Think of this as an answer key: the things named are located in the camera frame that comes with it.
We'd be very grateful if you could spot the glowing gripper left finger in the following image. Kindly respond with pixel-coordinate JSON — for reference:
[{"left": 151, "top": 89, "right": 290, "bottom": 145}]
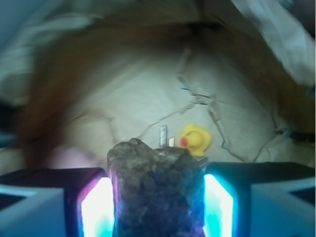
[{"left": 0, "top": 167, "right": 114, "bottom": 237}]

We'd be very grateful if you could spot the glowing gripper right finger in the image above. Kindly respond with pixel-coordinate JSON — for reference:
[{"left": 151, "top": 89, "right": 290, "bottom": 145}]
[{"left": 203, "top": 162, "right": 316, "bottom": 237}]

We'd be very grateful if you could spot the dark grey rock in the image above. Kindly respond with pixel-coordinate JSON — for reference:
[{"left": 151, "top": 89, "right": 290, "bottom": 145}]
[{"left": 107, "top": 138, "right": 204, "bottom": 237}]

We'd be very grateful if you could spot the yellow rubber duck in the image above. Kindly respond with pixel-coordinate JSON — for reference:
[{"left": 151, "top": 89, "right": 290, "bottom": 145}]
[{"left": 179, "top": 123, "right": 212, "bottom": 158}]

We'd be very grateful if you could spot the brown paper bag bin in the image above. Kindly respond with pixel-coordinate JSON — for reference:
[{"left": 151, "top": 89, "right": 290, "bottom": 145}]
[{"left": 0, "top": 0, "right": 316, "bottom": 174}]

